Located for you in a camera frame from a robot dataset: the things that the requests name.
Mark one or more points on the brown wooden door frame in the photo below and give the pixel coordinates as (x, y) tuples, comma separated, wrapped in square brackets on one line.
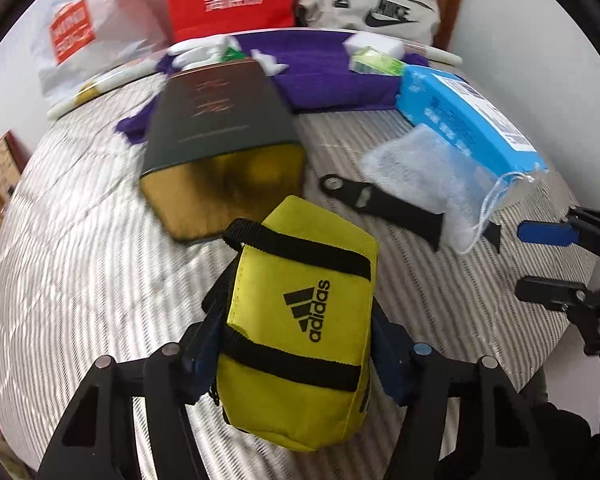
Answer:
[(452, 0)]

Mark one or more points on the black and gold box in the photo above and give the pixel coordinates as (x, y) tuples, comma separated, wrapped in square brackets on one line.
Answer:
[(215, 120)]

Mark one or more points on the red paper bag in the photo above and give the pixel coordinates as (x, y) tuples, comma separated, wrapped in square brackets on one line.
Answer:
[(230, 10)]

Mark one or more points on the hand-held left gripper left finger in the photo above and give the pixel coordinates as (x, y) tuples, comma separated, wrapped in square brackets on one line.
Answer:
[(200, 345)]

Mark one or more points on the grey waist bag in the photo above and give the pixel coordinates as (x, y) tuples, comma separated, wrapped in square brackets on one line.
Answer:
[(330, 20)]

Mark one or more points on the patterned brown box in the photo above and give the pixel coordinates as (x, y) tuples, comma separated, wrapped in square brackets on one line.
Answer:
[(2, 160)]

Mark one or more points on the white mesh pouch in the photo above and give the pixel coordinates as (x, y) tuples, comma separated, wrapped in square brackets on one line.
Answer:
[(415, 165)]

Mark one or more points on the blue cardboard box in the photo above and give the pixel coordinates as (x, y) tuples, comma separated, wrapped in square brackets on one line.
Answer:
[(445, 105)]

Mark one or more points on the yellow zip pouch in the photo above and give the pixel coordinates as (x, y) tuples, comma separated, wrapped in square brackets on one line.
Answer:
[(270, 270)]

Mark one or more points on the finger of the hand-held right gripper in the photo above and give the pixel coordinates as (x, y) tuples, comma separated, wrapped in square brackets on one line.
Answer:
[(550, 291), (545, 232)]

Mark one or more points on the white soft packet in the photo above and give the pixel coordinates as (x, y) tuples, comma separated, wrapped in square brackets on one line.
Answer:
[(375, 41)]

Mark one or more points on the purple knitted cloth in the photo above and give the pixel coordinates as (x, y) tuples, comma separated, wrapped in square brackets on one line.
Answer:
[(320, 80)]

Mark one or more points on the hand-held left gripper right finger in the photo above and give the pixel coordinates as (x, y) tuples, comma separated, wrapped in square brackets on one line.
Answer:
[(390, 360)]

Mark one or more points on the small green wrapper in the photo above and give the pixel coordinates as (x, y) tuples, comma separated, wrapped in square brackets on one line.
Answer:
[(234, 54)]

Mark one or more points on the white sock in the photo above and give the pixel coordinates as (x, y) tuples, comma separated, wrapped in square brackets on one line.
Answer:
[(272, 65), (200, 52)]

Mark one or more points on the white printed rolled sheet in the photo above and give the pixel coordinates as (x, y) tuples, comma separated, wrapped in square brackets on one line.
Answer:
[(105, 80)]

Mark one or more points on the white plastic shopping bag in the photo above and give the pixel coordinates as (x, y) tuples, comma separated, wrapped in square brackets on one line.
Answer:
[(120, 5)]

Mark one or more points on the green packet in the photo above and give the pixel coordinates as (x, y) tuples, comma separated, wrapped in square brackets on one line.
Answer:
[(377, 62)]

